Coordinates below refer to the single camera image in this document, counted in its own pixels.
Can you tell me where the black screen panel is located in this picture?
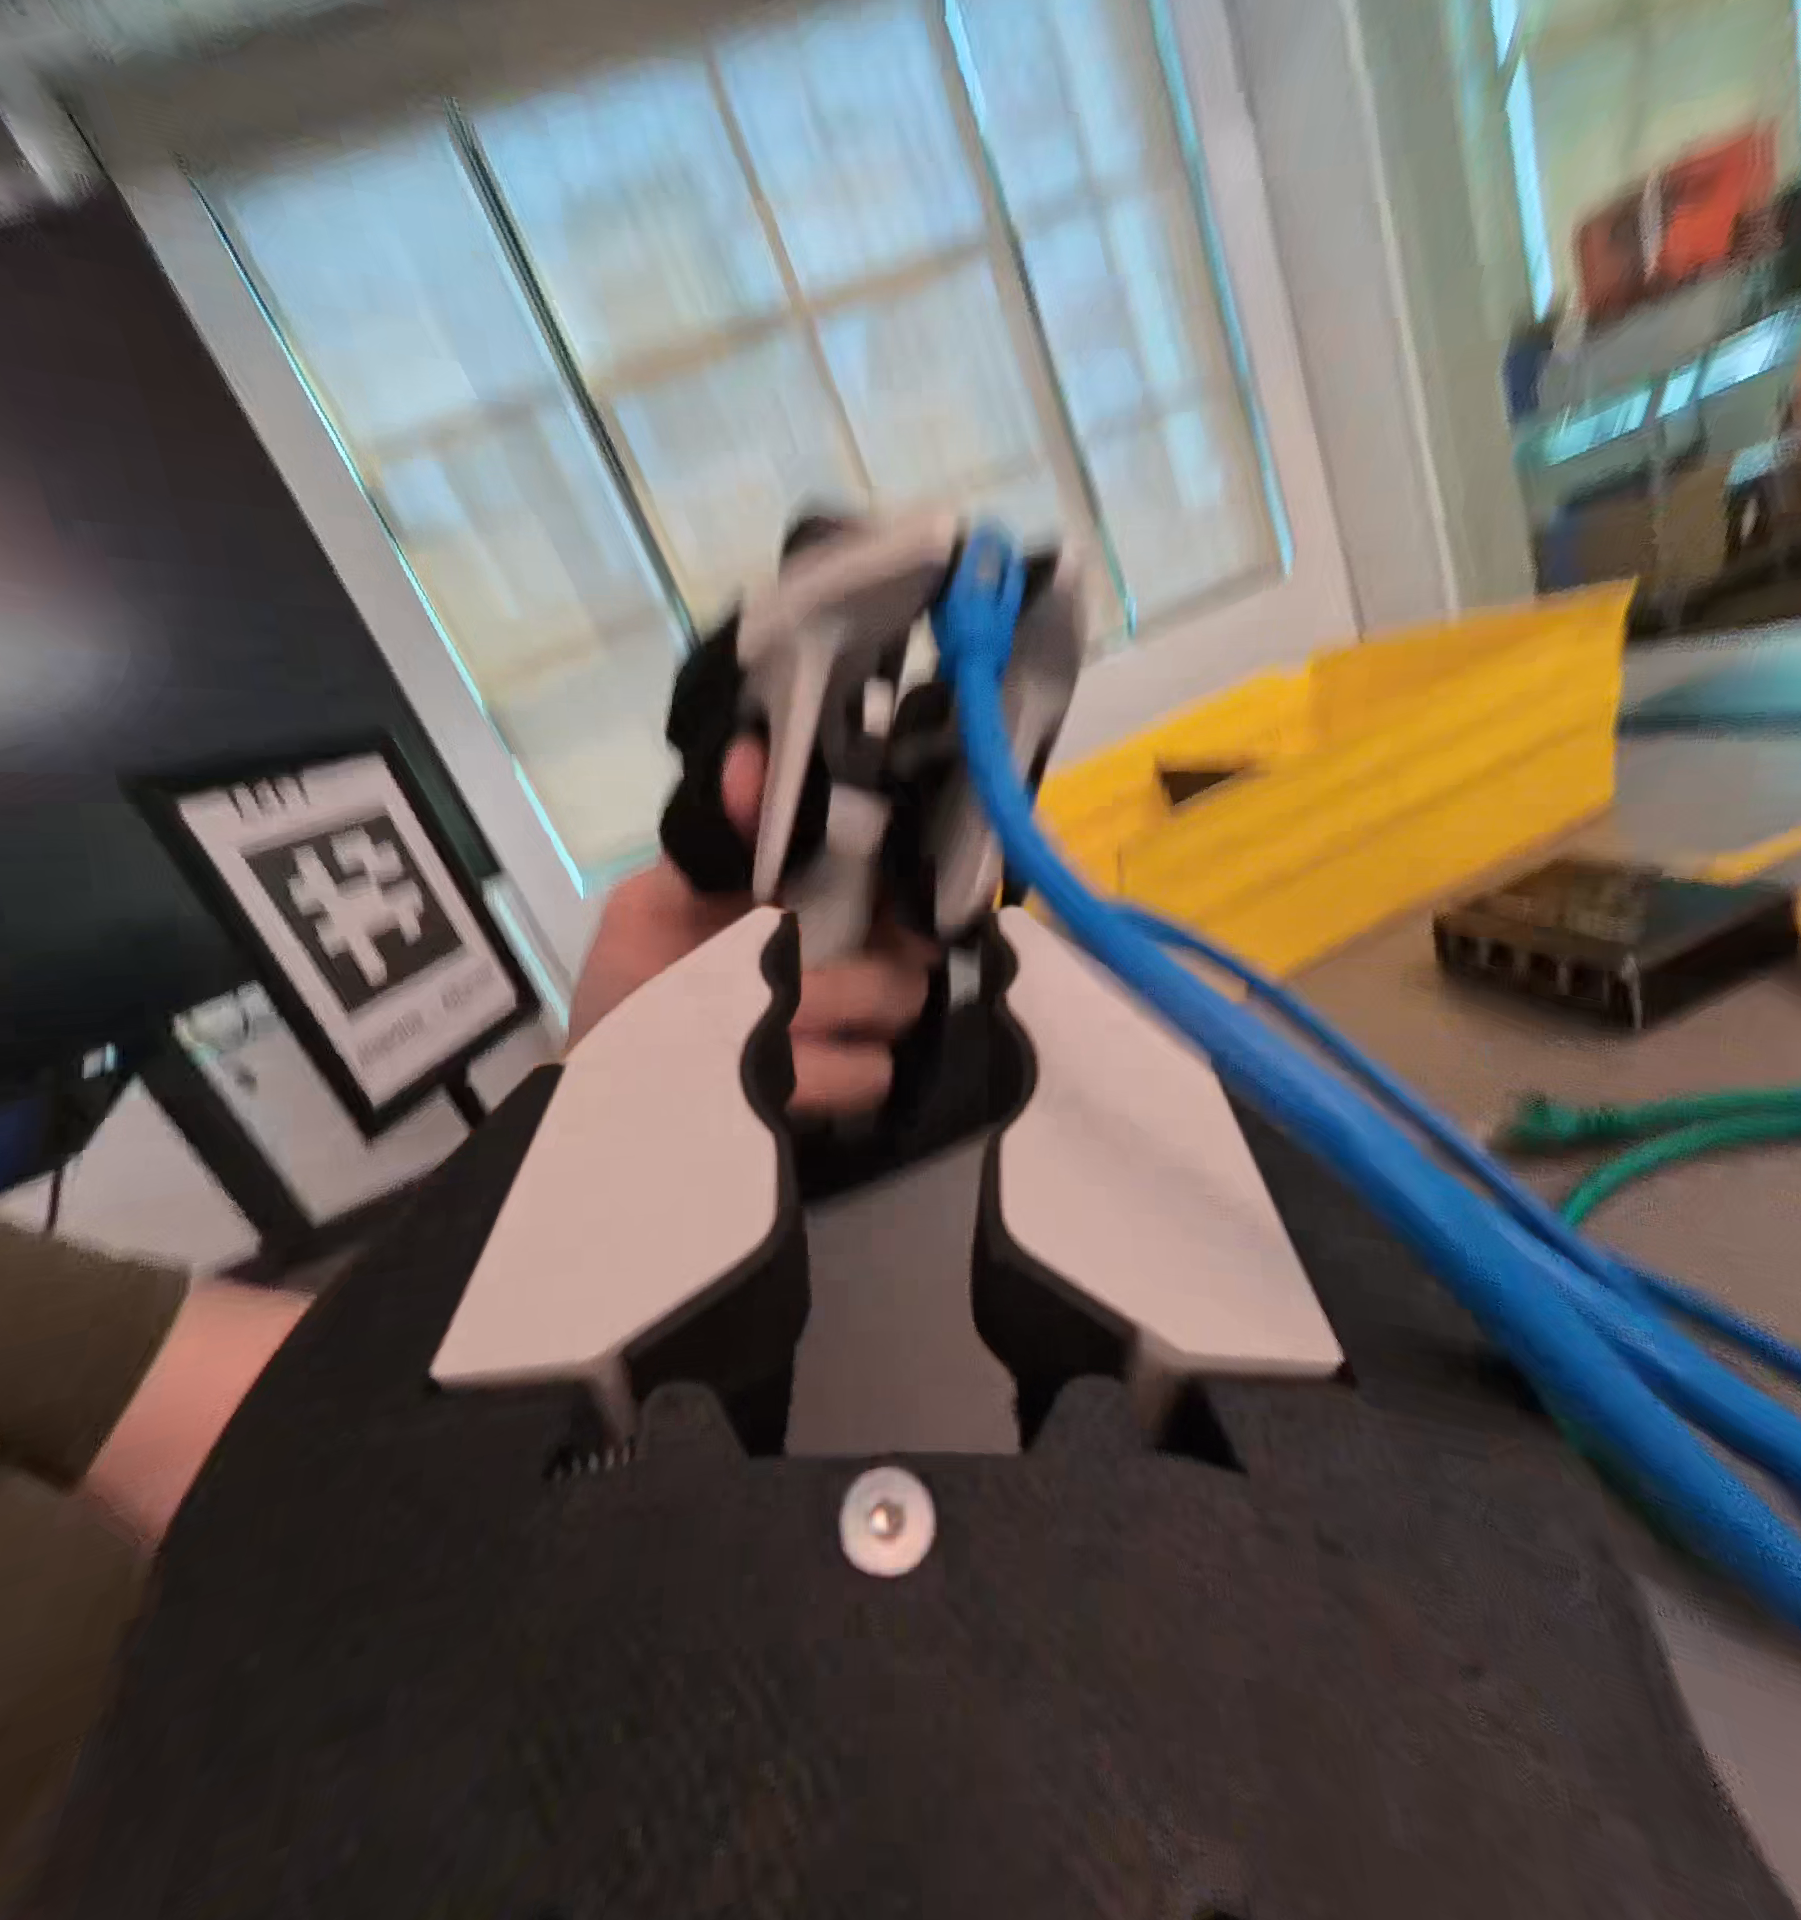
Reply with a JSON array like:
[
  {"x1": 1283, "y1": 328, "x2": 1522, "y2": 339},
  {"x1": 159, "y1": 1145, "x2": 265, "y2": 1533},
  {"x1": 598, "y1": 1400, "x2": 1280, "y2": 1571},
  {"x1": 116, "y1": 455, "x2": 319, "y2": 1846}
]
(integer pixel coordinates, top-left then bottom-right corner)
[{"x1": 0, "y1": 193, "x2": 514, "y2": 1126}]

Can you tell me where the black network splitter box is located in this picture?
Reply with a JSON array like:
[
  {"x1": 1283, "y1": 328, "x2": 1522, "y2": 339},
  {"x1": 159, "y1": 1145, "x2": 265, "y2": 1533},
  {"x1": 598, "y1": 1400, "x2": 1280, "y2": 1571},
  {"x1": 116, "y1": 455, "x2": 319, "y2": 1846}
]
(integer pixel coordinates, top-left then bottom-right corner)
[{"x1": 1433, "y1": 854, "x2": 1801, "y2": 1035}]

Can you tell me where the yellow ethernet cable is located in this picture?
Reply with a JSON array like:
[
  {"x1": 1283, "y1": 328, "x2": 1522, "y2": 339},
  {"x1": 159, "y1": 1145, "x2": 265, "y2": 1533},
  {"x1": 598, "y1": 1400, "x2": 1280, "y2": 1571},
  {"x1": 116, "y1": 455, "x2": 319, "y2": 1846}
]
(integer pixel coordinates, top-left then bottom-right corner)
[{"x1": 1695, "y1": 802, "x2": 1801, "y2": 997}]

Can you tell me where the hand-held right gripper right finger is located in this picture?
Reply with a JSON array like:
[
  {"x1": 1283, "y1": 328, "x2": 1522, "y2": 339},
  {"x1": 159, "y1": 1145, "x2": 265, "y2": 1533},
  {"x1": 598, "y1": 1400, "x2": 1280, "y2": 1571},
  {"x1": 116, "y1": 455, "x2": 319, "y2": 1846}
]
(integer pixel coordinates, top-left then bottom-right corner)
[{"x1": 973, "y1": 908, "x2": 1349, "y2": 1446}]

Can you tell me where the storage shelf rack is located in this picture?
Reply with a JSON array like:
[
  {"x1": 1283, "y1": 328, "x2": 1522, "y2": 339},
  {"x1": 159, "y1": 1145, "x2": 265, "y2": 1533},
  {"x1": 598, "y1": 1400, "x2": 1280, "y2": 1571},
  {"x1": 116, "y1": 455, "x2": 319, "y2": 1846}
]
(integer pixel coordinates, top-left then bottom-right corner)
[{"x1": 1500, "y1": 118, "x2": 1801, "y2": 602}]

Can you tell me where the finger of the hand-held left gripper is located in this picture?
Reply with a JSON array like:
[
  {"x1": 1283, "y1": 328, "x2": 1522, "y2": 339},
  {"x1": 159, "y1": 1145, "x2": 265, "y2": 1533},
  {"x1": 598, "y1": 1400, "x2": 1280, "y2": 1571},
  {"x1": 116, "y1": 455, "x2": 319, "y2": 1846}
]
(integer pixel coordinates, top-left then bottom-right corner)
[
  {"x1": 739, "y1": 513, "x2": 982, "y2": 905},
  {"x1": 942, "y1": 558, "x2": 1093, "y2": 930}
]

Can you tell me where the person's left forearm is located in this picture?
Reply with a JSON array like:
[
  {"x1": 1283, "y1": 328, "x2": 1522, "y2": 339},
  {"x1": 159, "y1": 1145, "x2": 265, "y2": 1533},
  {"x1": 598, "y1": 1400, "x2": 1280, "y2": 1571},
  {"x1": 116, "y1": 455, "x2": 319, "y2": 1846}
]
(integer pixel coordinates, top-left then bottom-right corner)
[{"x1": 0, "y1": 1193, "x2": 325, "y2": 1920}]

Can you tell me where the yellow plastic bin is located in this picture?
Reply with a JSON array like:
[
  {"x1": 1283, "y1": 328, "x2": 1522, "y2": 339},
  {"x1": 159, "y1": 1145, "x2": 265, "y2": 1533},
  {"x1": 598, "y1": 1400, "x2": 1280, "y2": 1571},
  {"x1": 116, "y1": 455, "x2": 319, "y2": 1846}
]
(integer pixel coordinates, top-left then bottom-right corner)
[{"x1": 1027, "y1": 580, "x2": 1637, "y2": 978}]

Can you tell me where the green ethernet cable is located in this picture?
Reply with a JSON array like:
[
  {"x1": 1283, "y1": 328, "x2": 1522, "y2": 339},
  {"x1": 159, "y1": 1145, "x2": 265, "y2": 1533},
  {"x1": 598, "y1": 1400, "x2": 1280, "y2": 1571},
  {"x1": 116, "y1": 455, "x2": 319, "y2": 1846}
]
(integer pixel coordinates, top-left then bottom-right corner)
[{"x1": 1491, "y1": 1087, "x2": 1801, "y2": 1230}]

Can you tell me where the person's left hand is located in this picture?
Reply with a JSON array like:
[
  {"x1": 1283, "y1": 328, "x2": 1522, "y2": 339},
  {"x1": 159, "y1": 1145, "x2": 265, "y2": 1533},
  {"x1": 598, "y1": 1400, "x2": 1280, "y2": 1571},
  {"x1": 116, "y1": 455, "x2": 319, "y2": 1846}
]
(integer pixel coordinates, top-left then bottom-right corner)
[{"x1": 568, "y1": 747, "x2": 921, "y2": 1121}]

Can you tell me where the framed marker sign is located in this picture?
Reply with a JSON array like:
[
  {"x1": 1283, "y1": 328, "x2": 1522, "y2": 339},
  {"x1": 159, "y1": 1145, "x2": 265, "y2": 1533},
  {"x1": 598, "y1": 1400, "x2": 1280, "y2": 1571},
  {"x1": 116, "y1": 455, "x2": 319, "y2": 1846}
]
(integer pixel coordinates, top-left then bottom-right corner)
[{"x1": 119, "y1": 734, "x2": 545, "y2": 1276}]

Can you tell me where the blue ethernet cable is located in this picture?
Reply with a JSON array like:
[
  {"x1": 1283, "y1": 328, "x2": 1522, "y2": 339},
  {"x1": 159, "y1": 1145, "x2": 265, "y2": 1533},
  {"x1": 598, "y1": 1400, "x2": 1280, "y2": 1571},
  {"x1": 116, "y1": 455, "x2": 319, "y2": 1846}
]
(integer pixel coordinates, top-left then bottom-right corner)
[{"x1": 921, "y1": 516, "x2": 1801, "y2": 1691}]

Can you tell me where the white framed window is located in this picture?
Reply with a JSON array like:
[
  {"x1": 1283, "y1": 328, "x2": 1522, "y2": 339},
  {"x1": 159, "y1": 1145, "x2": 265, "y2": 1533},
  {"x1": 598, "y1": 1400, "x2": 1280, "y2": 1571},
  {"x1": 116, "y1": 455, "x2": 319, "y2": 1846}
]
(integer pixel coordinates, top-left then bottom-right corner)
[{"x1": 89, "y1": 0, "x2": 1443, "y2": 904}]

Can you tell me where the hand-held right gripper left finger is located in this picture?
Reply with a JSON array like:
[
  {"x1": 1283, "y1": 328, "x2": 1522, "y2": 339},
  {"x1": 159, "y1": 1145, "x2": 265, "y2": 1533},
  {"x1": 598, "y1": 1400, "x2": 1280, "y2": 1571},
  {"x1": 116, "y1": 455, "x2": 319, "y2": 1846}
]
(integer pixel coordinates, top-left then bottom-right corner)
[{"x1": 429, "y1": 908, "x2": 815, "y2": 1455}]

